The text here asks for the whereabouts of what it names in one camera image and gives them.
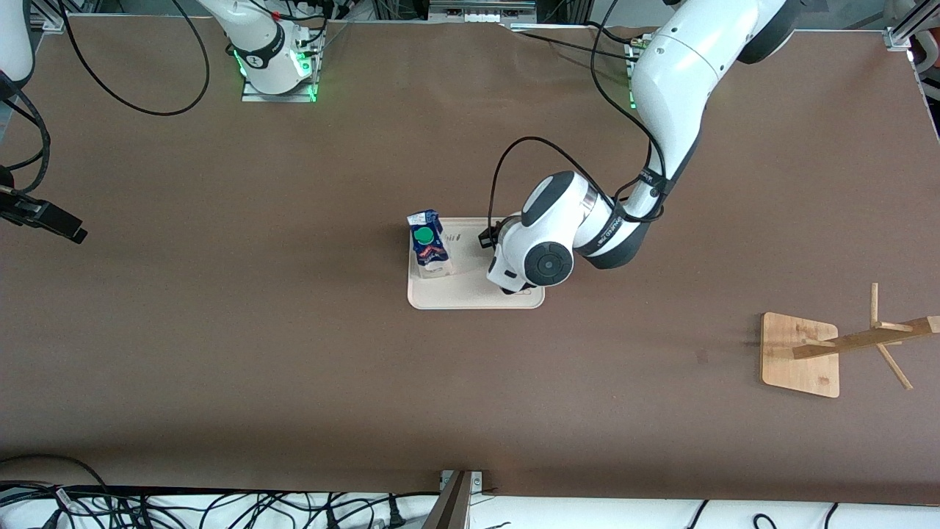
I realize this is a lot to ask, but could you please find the blue milk carton green cap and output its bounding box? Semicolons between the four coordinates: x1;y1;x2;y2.
408;210;452;280

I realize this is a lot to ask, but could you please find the white tray with bear drawing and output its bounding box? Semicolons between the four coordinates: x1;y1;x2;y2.
408;217;546;310

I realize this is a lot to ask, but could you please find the aluminium profile bar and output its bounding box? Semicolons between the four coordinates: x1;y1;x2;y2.
422;470;485;529

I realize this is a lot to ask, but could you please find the metal rack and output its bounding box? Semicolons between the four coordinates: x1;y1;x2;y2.
426;0;538;23

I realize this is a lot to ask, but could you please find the wooden mug stand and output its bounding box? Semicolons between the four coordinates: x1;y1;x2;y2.
761;283;940;398

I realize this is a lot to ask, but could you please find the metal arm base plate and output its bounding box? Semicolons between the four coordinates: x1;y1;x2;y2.
241;73;318;104
623;33;656;111

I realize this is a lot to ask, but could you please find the black cable bundle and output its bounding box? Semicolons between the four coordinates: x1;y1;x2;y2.
0;454;441;529

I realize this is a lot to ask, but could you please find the aluminium frame corner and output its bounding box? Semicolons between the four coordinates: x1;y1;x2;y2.
885;0;940;52

